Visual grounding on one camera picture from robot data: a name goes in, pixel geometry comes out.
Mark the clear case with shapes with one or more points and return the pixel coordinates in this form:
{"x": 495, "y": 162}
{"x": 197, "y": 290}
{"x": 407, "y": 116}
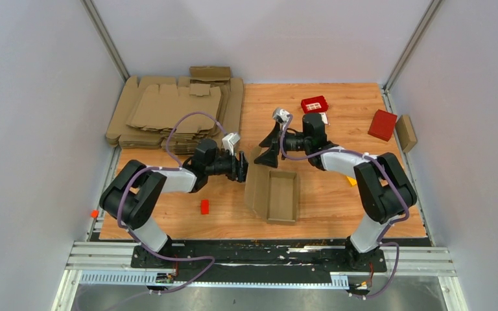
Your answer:
{"x": 324, "y": 118}

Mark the small brown cardboard box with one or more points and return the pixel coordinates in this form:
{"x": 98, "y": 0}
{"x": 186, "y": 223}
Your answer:
{"x": 405, "y": 133}

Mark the stack of flat cardboard blanks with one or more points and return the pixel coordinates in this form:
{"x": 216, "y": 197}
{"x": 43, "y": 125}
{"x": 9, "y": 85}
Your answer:
{"x": 177, "y": 112}

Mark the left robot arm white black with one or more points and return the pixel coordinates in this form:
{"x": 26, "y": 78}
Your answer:
{"x": 133, "y": 194}

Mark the red plastic basket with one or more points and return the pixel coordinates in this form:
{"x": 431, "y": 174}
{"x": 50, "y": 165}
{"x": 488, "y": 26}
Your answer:
{"x": 316, "y": 104}

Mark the yellow triangular plastic frame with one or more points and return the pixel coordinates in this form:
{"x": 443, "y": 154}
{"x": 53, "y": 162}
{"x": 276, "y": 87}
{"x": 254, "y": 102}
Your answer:
{"x": 351, "y": 181}

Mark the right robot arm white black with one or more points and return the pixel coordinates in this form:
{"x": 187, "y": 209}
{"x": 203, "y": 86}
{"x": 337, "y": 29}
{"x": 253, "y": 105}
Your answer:
{"x": 384, "y": 188}

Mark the red box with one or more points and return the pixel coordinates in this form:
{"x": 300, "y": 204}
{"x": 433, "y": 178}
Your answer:
{"x": 383, "y": 125}

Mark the aluminium frame rail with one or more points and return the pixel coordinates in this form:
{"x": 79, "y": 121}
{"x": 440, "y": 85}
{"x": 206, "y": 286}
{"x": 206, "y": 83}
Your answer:
{"x": 98, "y": 276}

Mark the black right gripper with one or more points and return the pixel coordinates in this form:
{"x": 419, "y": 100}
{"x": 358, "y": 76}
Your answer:
{"x": 270, "y": 157}

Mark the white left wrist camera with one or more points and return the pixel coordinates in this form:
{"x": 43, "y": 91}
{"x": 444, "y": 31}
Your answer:
{"x": 229, "y": 142}

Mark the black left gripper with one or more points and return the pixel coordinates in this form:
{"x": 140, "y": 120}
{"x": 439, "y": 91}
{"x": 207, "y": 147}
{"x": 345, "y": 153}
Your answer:
{"x": 238, "y": 174}

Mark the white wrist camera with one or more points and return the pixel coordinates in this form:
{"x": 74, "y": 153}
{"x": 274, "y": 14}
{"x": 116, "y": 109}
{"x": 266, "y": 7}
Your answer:
{"x": 281, "y": 115}
{"x": 229, "y": 142}

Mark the small red block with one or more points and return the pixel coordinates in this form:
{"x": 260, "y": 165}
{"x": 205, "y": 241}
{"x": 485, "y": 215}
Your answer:
{"x": 204, "y": 207}

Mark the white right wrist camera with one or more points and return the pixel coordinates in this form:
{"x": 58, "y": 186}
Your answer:
{"x": 281, "y": 115}

